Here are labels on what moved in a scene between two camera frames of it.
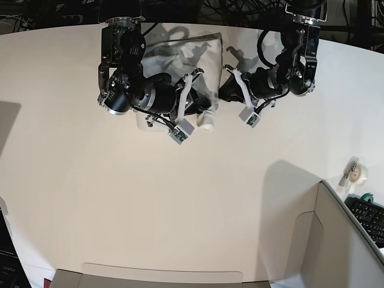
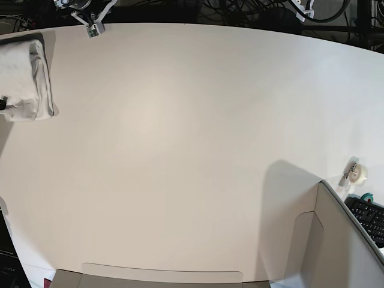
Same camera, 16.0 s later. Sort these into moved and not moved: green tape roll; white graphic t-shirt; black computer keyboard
Moved: white graphic t-shirt
Not moved: black computer keyboard; green tape roll
